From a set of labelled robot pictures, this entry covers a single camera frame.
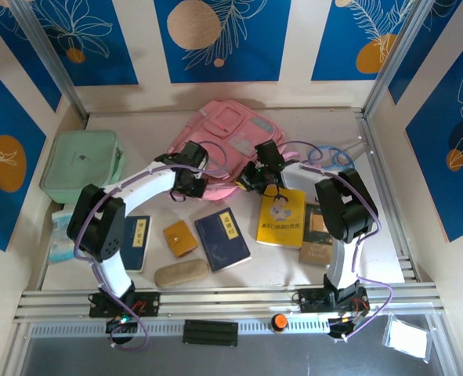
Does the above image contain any yellow paperback book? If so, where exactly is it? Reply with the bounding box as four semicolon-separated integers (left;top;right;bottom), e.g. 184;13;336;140
255;184;306;250

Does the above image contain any pink student backpack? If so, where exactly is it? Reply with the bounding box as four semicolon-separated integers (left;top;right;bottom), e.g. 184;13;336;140
166;99;287;203

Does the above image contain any large navy book yellow label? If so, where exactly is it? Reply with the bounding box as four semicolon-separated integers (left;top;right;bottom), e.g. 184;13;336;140
194;209;252;274

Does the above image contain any dark brown book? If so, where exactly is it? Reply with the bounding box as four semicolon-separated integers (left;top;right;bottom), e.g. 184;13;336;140
298;202;334;267

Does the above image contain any orange leather wallet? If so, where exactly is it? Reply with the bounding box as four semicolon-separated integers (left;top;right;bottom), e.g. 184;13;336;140
162;219;199;259

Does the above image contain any beige glasses case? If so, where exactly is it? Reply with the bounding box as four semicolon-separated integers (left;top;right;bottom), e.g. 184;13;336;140
154;258;210;288

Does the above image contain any small navy book yellow label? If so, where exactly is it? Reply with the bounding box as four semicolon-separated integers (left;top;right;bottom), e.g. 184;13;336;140
120;215;153;274

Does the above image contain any mint green lunch bag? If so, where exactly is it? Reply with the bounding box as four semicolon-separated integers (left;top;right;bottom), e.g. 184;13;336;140
38;129;127;204

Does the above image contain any pale blue tissue pack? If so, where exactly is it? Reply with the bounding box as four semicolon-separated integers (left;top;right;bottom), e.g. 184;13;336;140
47;209;79;264

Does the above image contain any clear bag with white paper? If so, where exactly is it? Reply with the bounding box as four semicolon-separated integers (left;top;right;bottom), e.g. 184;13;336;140
382;313;432;361

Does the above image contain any orange emergency stop button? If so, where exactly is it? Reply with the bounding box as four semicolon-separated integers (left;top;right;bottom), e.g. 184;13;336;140
269;313;289;334

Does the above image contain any black ribbed block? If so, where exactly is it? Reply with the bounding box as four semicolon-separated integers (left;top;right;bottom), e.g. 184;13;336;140
182;319;239;348

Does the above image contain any aluminium frame rail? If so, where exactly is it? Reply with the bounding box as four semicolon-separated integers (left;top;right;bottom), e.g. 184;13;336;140
13;284;447;324

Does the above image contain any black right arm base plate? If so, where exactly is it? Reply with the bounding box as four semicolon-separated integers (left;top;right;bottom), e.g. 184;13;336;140
296;287;370;314

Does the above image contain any aluminium side rail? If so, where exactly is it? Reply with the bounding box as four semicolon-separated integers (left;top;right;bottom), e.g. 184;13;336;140
354;111;420;283

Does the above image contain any grey slotted cable duct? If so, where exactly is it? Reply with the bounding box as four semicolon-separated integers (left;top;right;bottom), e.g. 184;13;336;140
31;319;330;338

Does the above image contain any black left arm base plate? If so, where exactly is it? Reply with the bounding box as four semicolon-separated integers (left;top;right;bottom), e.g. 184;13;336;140
89;291;161;319

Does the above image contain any aluminium corner post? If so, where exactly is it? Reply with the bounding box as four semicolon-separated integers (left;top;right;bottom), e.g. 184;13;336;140
362;0;438;118
9;0;89;121

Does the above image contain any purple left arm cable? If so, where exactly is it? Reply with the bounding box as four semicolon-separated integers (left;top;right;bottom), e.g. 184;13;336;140
74;139;228;352

